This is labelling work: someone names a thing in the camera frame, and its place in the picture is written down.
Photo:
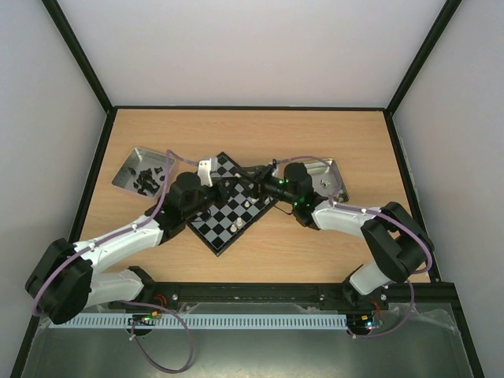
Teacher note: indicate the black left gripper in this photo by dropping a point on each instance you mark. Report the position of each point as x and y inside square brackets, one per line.
[223, 193]

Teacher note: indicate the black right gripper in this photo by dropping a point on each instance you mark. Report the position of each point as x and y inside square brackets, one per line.
[257, 181]

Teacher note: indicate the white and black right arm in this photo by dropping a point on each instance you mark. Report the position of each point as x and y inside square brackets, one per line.
[399, 246]

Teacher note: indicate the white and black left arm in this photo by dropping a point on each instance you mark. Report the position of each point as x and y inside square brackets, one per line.
[70, 277]

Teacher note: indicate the pile of black chess pieces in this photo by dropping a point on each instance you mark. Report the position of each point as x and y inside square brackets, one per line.
[147, 182]

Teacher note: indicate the black and white chessboard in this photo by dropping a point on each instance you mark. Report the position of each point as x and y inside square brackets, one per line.
[213, 225]

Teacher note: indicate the gold-rimmed metal tin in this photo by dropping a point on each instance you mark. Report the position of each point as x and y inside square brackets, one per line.
[327, 169]

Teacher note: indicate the silver metal tin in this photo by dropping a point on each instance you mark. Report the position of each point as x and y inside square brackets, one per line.
[140, 159]

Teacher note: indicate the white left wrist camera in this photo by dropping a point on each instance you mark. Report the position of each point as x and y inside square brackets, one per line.
[206, 167]

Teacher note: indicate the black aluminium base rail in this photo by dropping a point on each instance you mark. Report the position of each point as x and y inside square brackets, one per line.
[325, 296]

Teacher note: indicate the light blue slotted cable duct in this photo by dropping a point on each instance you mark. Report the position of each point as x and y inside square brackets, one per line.
[209, 321]

